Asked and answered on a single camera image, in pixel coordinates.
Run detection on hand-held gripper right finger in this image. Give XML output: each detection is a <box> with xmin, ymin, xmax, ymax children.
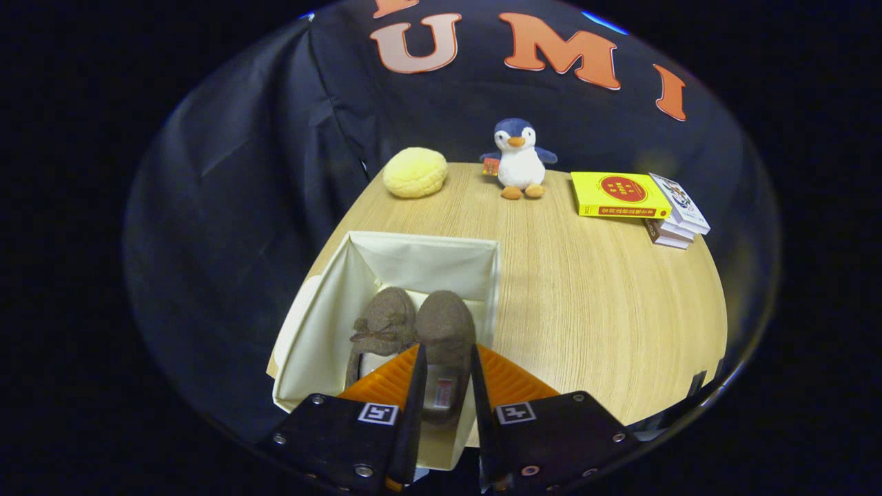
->
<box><xmin>470</xmin><ymin>343</ymin><xmax>643</xmax><ymax>495</ymax></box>

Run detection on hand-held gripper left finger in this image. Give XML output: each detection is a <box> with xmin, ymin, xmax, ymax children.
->
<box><xmin>256</xmin><ymin>343</ymin><xmax>429</xmax><ymax>494</ymax></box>

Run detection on brown knitted shoe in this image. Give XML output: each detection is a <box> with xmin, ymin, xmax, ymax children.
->
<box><xmin>344</xmin><ymin>287</ymin><xmax>420</xmax><ymax>387</ymax></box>
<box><xmin>413</xmin><ymin>289</ymin><xmax>478</xmax><ymax>432</ymax></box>

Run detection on cream fabric storage box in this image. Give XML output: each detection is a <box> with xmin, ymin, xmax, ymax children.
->
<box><xmin>267</xmin><ymin>230</ymin><xmax>502</xmax><ymax>473</ymax></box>

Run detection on yellow plush bun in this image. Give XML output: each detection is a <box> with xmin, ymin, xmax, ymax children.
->
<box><xmin>382</xmin><ymin>147</ymin><xmax>449</xmax><ymax>200</ymax></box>

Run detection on penguin plush toy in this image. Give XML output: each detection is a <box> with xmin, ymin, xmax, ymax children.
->
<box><xmin>480</xmin><ymin>117</ymin><xmax>560</xmax><ymax>201</ymax></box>

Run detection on yellow book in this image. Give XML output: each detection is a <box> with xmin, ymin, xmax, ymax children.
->
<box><xmin>570</xmin><ymin>170</ymin><xmax>673</xmax><ymax>222</ymax></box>

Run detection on white illustrated book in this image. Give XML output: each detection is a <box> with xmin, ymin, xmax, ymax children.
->
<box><xmin>648</xmin><ymin>172</ymin><xmax>712</xmax><ymax>236</ymax></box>

